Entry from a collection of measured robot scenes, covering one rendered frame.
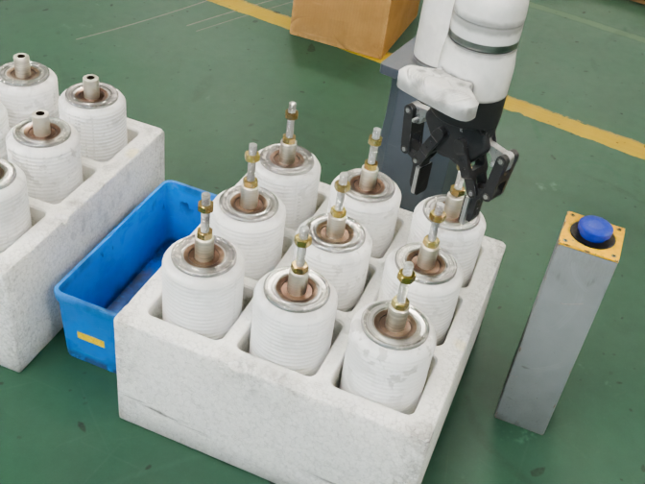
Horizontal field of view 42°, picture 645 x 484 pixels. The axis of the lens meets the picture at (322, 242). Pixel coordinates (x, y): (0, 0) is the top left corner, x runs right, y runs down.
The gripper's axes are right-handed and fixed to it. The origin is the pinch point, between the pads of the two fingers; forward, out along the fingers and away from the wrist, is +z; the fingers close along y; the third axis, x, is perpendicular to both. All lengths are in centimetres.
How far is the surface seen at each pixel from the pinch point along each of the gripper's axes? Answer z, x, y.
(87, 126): 12, 13, 52
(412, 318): 9.9, 8.8, -5.0
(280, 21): 35, -71, 99
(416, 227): 11.7, -6.5, 6.7
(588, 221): 2.3, -13.1, -12.0
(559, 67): 35, -113, 43
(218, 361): 17.4, 24.7, 8.8
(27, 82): 10, 16, 64
